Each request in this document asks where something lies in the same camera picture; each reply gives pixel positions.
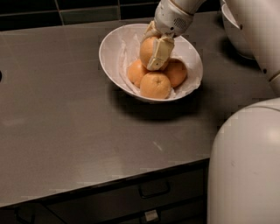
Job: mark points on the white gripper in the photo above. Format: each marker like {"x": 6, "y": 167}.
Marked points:
{"x": 171, "y": 18}

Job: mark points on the orange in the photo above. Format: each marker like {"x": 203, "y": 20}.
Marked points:
{"x": 155, "y": 85}
{"x": 176, "y": 71}
{"x": 136, "y": 72}
{"x": 145, "y": 52}

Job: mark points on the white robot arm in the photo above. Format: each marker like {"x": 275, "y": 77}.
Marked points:
{"x": 244, "y": 170}

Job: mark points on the white oval bowl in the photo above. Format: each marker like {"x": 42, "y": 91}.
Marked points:
{"x": 110, "y": 47}

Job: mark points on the white bowl with strawberries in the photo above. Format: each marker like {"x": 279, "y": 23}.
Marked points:
{"x": 234, "y": 33}

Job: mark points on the white paper liner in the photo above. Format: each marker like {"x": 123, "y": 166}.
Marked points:
{"x": 183, "y": 51}

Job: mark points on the dark upper drawer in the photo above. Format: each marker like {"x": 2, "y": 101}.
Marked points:
{"x": 124, "y": 205}

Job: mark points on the white drawer label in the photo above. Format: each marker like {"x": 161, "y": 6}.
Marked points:
{"x": 151, "y": 216}

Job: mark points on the black drawer handle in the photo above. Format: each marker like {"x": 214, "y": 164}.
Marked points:
{"x": 153, "y": 189}
{"x": 25, "y": 215}

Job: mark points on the black left drawer handle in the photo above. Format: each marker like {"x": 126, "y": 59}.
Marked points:
{"x": 25, "y": 215}

